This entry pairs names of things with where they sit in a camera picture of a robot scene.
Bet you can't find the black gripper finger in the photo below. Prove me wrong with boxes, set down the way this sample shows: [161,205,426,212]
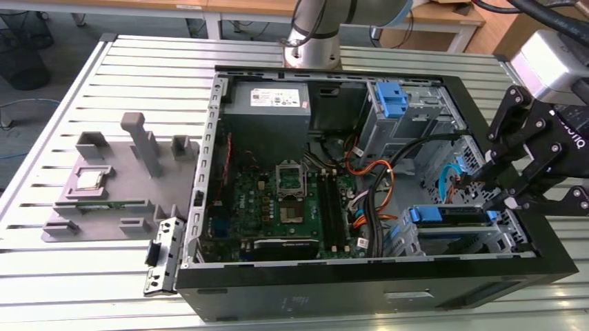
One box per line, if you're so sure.
[463,86,565,187]
[482,161,589,215]

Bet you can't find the blue data wire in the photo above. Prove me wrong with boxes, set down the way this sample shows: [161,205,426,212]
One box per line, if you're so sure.
[438,157,468,208]

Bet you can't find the power wire black connector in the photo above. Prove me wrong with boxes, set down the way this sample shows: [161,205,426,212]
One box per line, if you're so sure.
[451,170,478,190]

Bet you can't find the hard disk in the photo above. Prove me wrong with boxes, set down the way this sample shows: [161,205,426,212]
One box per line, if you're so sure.
[386,204,502,255]

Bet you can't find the silver disk bay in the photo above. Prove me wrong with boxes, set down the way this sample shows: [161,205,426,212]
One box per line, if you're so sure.
[398,202,523,258]

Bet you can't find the wooden cabinet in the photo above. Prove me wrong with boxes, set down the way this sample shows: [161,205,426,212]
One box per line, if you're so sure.
[466,0,589,70]

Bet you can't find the silver drive cage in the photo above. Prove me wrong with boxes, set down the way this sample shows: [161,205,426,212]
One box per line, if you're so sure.
[356,79,466,163]

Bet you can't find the blue drive latch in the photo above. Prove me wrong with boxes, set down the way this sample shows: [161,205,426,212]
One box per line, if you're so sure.
[374,81,410,119]

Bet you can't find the black RAM slot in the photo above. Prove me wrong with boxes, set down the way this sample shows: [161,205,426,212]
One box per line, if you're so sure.
[323,172,336,252]
[336,172,349,252]
[331,172,344,252]
[319,172,331,252]

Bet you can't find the metal socket cover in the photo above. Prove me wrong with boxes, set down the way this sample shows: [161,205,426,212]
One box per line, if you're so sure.
[273,160,308,203]

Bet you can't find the grey power supply unit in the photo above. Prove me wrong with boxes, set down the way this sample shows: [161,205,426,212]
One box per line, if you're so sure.
[220,81,312,166]

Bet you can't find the CPU socket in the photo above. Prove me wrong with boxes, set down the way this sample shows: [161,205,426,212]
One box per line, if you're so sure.
[279,201,308,224]

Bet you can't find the black PC case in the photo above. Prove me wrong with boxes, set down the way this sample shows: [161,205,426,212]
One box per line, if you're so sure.
[173,64,579,323]

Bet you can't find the green motherboard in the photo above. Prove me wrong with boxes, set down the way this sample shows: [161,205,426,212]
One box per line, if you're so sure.
[201,168,368,263]

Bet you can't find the black graphics card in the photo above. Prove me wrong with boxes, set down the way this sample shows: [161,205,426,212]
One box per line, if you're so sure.
[237,237,320,262]

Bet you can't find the grey parts rack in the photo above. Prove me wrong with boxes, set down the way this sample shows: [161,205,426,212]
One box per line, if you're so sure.
[40,112,203,244]

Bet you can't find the blue video port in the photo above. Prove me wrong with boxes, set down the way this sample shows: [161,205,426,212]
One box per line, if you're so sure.
[144,241,163,267]

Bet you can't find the silver CPU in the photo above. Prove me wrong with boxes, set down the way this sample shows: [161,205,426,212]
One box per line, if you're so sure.
[76,170,104,191]

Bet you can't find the green RAM stick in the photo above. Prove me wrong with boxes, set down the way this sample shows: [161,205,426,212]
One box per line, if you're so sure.
[54,201,144,210]

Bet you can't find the black trash bin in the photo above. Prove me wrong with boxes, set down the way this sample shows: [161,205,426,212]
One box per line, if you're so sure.
[0,10,52,92]

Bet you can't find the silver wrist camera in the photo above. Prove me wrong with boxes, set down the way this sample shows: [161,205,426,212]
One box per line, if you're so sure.
[508,30,589,103]

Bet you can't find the orange red wire bundle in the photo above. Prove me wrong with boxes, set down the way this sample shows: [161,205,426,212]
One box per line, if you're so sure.
[344,159,400,239]

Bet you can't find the yellow black cable bundle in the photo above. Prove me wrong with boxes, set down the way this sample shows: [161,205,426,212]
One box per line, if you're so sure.
[303,151,351,173]

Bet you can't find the red black twisted wire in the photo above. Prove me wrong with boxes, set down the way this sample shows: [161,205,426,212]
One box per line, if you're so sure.
[205,132,264,210]

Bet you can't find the silver slot bracket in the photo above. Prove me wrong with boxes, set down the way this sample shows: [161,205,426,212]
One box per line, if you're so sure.
[141,215,188,297]

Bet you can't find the blue floor cable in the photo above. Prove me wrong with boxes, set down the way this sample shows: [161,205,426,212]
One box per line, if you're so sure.
[0,97,61,163]

